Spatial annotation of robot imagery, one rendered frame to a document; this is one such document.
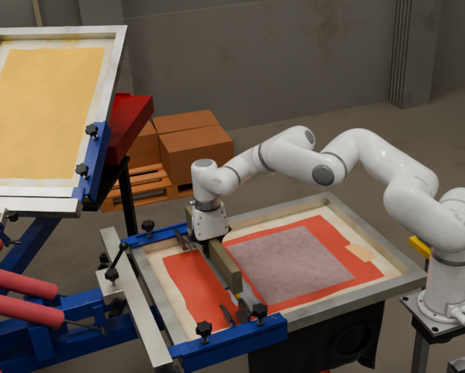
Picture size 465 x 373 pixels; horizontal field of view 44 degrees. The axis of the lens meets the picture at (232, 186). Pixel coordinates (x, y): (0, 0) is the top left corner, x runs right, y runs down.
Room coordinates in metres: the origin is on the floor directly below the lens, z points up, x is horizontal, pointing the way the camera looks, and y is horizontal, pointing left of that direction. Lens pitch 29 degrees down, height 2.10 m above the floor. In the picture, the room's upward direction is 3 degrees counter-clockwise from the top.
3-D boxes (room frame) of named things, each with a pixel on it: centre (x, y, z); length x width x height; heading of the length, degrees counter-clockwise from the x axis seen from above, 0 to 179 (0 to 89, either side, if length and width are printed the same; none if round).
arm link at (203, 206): (1.45, 0.08, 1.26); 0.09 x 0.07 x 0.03; 111
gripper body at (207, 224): (1.45, 0.07, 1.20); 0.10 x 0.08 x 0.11; 111
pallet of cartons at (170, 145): (4.00, 0.53, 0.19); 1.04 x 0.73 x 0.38; 108
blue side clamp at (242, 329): (1.17, 0.02, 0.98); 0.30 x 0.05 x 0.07; 111
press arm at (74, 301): (1.32, 0.42, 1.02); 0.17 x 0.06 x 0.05; 111
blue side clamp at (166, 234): (1.69, 0.22, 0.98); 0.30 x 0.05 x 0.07; 111
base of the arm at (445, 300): (1.07, -0.50, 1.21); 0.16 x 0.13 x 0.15; 18
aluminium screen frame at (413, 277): (1.52, -0.10, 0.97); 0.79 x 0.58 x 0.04; 111
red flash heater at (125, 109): (2.55, 0.65, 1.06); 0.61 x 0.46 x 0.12; 171
